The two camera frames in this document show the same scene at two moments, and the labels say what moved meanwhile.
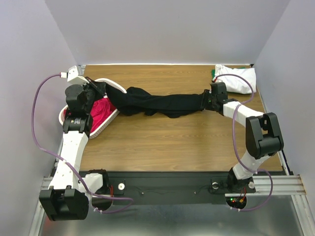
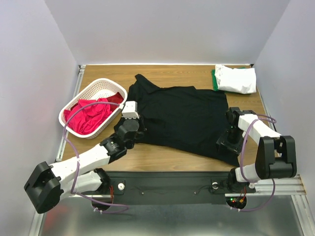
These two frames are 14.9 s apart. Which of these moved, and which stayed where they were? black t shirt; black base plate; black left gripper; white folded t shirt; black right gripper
Moved: black t shirt; black right gripper; black left gripper
Stayed: white folded t shirt; black base plate
